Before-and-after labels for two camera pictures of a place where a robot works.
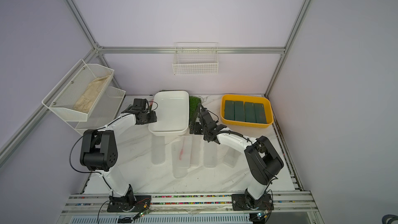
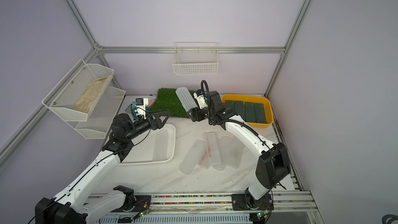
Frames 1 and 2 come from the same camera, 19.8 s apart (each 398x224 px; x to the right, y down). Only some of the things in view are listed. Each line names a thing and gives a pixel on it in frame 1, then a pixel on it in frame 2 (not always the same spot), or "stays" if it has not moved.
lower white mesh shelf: [106, 108] stays
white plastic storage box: [172, 109] to [157, 147]
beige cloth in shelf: [86, 102] stays
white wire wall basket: [196, 58] stays
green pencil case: [229, 113] stays
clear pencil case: [195, 150] to [212, 149]
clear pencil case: [158, 149] to [186, 98]
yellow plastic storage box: [265, 101] stays
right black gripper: [196, 125] to [197, 112]
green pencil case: [239, 113] stays
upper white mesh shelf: [80, 93] stays
